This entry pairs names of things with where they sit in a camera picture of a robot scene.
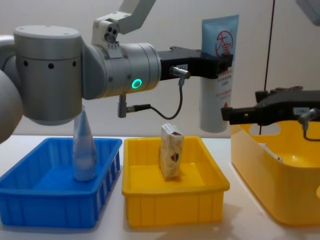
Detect blue plastic bin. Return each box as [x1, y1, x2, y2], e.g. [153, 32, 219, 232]
[0, 137, 123, 227]

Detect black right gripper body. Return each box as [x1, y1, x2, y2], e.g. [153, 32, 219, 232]
[254, 86, 320, 126]

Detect black hanging cable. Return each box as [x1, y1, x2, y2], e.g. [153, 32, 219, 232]
[259, 0, 276, 136]

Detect cream patterned carton box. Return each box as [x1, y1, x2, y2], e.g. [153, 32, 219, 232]
[158, 123, 185, 179]

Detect yellow plastic bin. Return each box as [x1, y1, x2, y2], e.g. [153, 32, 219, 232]
[121, 136, 231, 228]

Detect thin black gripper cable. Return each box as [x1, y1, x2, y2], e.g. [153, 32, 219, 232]
[126, 65, 192, 120]
[298, 108, 320, 141]

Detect thin black left gripper cable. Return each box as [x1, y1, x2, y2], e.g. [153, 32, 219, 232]
[126, 65, 192, 120]

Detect thin black right gripper cable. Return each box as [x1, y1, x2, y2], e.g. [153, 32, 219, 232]
[298, 108, 320, 141]

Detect pale blue white tube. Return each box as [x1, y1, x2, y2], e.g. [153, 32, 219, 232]
[199, 14, 240, 133]

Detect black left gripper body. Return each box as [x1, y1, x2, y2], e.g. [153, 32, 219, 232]
[156, 46, 219, 82]

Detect large yellow plastic basket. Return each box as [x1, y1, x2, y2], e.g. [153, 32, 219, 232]
[229, 121, 320, 225]

